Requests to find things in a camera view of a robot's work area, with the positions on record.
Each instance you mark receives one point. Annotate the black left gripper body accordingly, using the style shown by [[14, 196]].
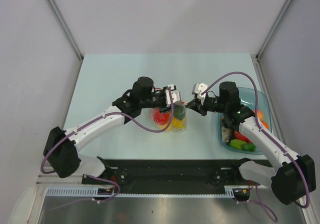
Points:
[[155, 100]]

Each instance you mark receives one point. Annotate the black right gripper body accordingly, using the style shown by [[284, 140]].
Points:
[[215, 104]]

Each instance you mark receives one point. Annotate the green toy lime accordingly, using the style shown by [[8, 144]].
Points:
[[179, 112]]

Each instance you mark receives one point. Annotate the yellow toy lemon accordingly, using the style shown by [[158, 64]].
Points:
[[179, 123]]

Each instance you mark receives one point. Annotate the clear orange-zipper zip bag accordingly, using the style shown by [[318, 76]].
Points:
[[150, 115]]

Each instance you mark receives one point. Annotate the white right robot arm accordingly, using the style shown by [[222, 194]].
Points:
[[291, 176]]

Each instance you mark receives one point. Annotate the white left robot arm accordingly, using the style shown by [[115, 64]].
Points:
[[63, 147]]

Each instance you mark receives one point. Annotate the blue plastic food tub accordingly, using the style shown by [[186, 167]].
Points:
[[251, 127]]

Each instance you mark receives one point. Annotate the grey toy fish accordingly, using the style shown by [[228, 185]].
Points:
[[227, 134]]

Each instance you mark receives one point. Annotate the orange toy orange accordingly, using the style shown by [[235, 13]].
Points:
[[260, 115]]

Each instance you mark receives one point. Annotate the large red toy apple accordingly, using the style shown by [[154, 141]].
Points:
[[241, 137]]

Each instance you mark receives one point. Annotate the green toy pepper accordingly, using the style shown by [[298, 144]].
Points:
[[237, 144]]

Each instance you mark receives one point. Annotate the green toy cucumber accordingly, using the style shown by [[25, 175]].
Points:
[[249, 147]]

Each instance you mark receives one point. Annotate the black base bar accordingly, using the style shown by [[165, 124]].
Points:
[[176, 188]]

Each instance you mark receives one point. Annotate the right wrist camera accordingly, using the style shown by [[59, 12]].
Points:
[[199, 90]]

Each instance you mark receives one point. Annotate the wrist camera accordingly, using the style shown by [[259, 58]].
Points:
[[199, 90], [172, 95]]

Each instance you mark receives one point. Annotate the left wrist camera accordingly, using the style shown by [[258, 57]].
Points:
[[172, 95]]

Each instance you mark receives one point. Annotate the aluminium rail frame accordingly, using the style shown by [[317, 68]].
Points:
[[126, 176]]

